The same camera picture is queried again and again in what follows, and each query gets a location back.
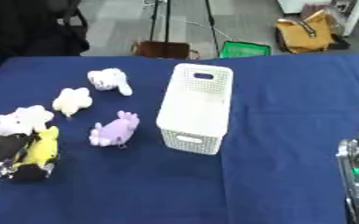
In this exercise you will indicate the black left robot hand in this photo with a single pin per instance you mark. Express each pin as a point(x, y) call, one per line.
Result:
point(4, 145)

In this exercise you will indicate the yellow soft toy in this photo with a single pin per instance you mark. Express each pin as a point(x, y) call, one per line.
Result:
point(42, 148)

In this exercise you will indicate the white and pink soft toy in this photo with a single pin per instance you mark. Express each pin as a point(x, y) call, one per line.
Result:
point(21, 121)

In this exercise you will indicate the cream star soft toy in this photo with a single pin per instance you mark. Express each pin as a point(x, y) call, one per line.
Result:
point(73, 100)

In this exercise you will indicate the purple soft toy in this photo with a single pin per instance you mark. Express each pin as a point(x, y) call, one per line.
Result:
point(113, 131)

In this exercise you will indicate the yellow bag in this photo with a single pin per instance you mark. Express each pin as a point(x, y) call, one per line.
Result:
point(305, 35)

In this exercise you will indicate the black office chair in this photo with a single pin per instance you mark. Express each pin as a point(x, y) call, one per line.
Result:
point(29, 26)

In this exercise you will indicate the white rabbit soft toy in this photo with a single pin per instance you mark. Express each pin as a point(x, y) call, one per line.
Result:
point(108, 78)

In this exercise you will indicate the green and black case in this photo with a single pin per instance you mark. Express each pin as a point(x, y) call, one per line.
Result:
point(245, 50)

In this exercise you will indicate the white perforated plastic basket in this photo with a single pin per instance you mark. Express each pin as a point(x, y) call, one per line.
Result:
point(195, 110)

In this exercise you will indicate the black tripod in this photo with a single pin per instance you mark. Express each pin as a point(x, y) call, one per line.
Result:
point(166, 20)

